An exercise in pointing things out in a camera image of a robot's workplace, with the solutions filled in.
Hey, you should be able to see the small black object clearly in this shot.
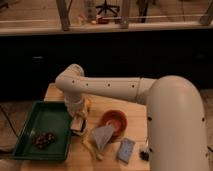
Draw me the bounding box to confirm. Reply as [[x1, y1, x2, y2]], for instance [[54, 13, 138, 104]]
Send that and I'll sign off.
[[140, 151, 149, 161]]

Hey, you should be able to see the black office chair base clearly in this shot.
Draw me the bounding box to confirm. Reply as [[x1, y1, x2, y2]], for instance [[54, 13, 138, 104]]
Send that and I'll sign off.
[[96, 0, 120, 17]]

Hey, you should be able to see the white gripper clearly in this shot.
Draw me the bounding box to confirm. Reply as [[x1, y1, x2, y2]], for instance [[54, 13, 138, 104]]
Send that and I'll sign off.
[[70, 112, 87, 135]]

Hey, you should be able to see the metal frame railing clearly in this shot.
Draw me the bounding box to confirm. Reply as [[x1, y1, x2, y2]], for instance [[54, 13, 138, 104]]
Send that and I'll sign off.
[[0, 0, 213, 35]]

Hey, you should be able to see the red bowl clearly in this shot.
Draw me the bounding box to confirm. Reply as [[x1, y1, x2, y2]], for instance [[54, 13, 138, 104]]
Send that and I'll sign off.
[[98, 110, 127, 139]]

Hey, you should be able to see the green plastic tray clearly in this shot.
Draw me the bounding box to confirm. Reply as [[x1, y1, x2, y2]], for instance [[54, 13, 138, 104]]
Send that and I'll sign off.
[[12, 101, 72, 161]]

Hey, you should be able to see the dark grape bunch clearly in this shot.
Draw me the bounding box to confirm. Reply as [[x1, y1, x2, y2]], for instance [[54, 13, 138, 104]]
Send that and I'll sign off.
[[32, 132, 55, 149]]

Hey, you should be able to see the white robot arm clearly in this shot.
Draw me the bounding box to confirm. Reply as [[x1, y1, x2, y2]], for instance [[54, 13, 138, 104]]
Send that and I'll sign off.
[[55, 64, 210, 171]]

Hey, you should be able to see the yellow banana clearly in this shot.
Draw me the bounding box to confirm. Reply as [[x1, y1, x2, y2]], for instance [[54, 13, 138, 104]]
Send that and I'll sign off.
[[82, 134, 103, 161]]

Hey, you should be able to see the black cable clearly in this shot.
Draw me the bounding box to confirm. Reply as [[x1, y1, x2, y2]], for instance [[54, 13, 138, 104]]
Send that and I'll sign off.
[[0, 105, 22, 155]]

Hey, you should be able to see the tipped white paper cup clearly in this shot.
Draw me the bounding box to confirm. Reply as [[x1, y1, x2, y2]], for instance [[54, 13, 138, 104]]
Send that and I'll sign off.
[[92, 124, 114, 151]]

